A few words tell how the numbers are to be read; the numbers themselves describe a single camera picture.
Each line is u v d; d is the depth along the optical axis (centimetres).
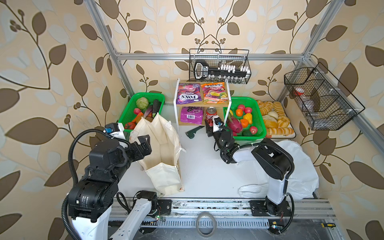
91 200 31
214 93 77
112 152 36
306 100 70
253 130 99
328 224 69
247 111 111
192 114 85
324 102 73
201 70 84
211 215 74
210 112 81
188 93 77
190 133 102
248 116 105
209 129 80
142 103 112
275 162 51
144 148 49
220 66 81
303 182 77
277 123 105
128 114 108
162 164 61
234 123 99
